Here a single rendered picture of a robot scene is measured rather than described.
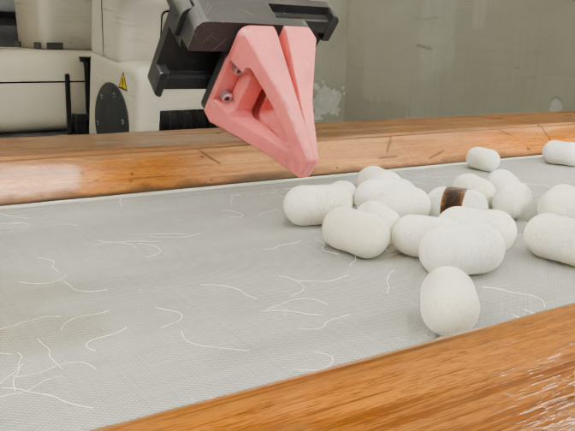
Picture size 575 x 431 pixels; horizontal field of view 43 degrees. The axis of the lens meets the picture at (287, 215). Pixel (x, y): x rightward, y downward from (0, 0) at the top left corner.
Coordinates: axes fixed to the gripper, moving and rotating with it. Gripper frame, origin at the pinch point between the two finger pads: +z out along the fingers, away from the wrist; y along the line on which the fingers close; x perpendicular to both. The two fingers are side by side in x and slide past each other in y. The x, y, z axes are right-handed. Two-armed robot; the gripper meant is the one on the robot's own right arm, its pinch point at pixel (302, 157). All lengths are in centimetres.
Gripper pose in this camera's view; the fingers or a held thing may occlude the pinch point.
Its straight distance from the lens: 39.2
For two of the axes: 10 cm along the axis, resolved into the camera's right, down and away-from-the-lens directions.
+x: -3.8, 6.1, 7.0
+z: 4.0, 7.9, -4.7
